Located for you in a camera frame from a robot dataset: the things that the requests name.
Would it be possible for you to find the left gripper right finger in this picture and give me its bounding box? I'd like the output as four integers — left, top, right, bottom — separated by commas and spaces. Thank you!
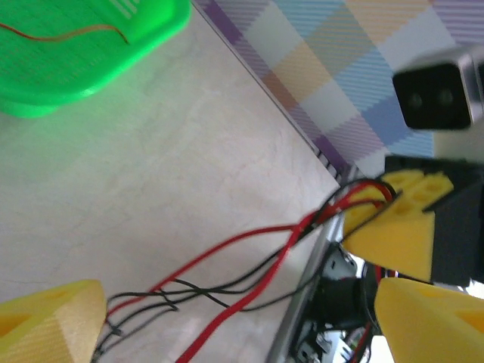
374, 278, 484, 363

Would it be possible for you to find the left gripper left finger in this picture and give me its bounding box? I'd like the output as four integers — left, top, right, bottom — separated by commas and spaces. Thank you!
0, 278, 108, 363

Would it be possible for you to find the thin black wire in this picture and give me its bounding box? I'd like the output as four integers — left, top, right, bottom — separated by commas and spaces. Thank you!
166, 181, 341, 315
107, 177, 398, 315
90, 287, 181, 360

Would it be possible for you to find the thin red wire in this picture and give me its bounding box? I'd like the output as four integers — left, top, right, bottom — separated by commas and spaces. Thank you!
107, 200, 386, 318
0, 22, 129, 45
175, 181, 398, 363

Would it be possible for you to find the green plastic basket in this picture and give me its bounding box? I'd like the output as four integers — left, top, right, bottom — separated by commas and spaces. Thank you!
0, 0, 193, 119

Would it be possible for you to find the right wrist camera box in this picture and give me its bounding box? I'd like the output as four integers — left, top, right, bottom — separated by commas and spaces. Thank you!
392, 45, 484, 132

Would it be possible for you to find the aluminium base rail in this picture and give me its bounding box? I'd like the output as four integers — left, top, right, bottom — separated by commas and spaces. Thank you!
264, 166, 364, 363

